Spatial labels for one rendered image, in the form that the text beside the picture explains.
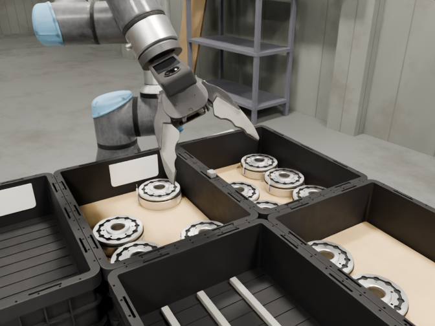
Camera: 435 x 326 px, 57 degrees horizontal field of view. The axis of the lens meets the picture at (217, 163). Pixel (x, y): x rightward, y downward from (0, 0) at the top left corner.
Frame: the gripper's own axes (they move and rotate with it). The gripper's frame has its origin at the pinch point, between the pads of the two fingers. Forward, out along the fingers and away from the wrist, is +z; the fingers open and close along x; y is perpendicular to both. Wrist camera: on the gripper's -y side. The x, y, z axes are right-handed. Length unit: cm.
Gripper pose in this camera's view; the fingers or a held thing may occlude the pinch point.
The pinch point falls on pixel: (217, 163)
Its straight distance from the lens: 62.0
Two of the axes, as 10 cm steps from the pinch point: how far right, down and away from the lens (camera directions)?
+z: 4.6, 8.9, 0.0
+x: -8.8, 4.6, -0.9
